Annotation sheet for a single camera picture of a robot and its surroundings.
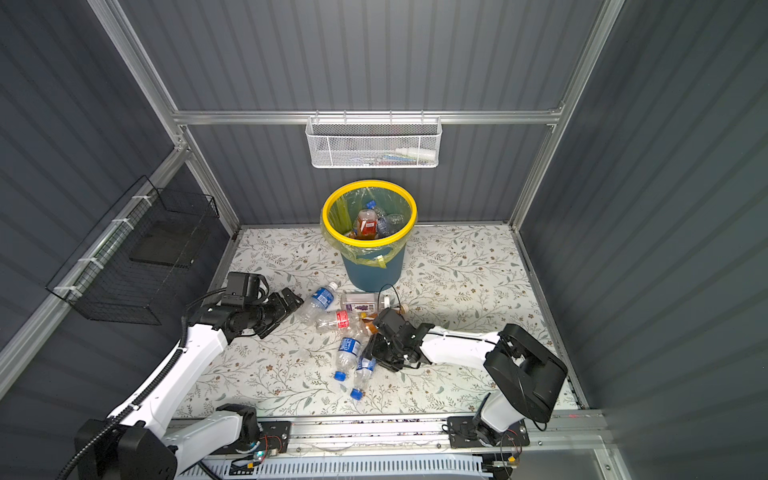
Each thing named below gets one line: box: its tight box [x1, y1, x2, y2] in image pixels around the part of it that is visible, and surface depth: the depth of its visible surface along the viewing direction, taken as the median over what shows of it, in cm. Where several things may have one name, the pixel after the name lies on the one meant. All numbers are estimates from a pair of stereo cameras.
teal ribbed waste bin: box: [340, 247, 406, 293], surface depth 107 cm
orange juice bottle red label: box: [356, 208, 378, 239], surface depth 92 cm
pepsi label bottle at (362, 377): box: [350, 357, 377, 400], surface depth 82 cm
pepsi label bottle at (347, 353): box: [333, 329, 365, 382], surface depth 86 cm
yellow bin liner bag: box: [320, 180, 418, 269], surface depth 91 cm
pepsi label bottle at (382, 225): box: [374, 207, 389, 238], surface depth 98 cm
